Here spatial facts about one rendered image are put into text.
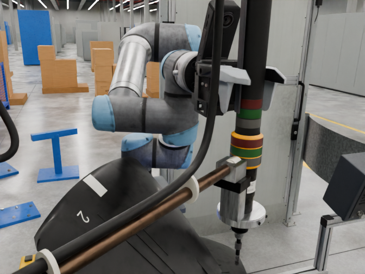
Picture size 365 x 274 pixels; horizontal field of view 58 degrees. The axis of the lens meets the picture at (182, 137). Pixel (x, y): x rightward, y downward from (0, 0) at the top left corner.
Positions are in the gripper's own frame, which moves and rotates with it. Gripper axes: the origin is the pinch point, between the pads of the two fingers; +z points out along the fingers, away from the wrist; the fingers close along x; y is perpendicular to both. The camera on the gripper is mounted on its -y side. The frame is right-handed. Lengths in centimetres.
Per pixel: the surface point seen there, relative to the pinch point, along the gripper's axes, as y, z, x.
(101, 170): 13.8, -8.7, 18.9
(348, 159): 31, -40, -58
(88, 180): 14.0, -6.2, 20.7
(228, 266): 38.9, -13.8, -4.8
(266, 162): 92, -183, -125
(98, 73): 79, -756, -38
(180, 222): 21.7, -5.1, 8.4
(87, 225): 17.4, -0.8, 21.4
